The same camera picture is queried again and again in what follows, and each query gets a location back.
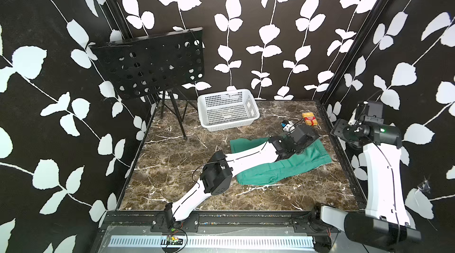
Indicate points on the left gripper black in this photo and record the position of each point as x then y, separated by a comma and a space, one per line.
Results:
314, 135

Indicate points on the green long pants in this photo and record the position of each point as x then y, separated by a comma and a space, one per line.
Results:
312, 157

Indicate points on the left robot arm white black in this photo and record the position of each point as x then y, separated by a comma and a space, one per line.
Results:
218, 172

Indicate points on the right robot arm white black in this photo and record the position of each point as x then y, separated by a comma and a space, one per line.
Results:
384, 224

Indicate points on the yellow red small box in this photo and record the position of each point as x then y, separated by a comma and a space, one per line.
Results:
310, 119

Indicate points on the white plastic basket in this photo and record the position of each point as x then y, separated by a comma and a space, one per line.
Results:
227, 109

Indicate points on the small green circuit board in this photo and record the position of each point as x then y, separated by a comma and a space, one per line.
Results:
172, 240

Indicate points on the black perforated music stand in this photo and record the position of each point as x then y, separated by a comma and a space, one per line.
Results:
154, 65

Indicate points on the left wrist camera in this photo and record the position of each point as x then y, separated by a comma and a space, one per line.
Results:
288, 126

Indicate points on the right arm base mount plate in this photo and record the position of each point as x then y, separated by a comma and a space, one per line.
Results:
311, 223

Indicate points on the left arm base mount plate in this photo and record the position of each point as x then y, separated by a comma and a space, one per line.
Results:
162, 225

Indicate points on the white slotted cable duct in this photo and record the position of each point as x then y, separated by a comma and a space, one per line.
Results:
225, 242

